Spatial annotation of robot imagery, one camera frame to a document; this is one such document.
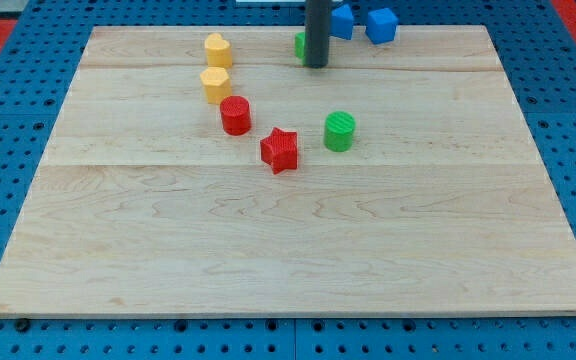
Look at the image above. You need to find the red star block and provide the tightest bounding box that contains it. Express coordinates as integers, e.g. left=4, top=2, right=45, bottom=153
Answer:
left=260, top=127, right=298, bottom=174

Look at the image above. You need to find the green star block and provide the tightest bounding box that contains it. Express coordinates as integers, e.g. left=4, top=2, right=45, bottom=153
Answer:
left=294, top=32, right=305, bottom=61

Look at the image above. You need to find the red cylinder block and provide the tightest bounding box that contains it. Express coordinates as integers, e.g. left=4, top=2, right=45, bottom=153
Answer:
left=219, top=96, right=252, bottom=136

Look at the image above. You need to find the yellow heart block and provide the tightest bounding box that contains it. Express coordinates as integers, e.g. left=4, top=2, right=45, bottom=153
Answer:
left=204, top=33, right=233, bottom=68

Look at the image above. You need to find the light wooden board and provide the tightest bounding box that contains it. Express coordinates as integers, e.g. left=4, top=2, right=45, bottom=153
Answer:
left=0, top=25, right=576, bottom=319

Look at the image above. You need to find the blue triangle block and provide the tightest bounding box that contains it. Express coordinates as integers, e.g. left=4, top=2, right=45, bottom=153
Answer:
left=329, top=4, right=354, bottom=40

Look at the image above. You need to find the blue cube block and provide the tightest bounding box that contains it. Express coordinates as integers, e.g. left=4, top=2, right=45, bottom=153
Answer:
left=365, top=8, right=399, bottom=44

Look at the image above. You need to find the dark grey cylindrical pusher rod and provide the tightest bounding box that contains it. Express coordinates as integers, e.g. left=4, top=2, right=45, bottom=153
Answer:
left=303, top=0, right=332, bottom=68

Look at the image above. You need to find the yellow hexagon block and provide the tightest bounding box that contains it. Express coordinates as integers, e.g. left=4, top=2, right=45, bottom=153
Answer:
left=200, top=67, right=232, bottom=105

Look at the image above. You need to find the green cylinder block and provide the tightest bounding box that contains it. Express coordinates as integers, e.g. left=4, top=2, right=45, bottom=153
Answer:
left=323, top=111, right=356, bottom=152

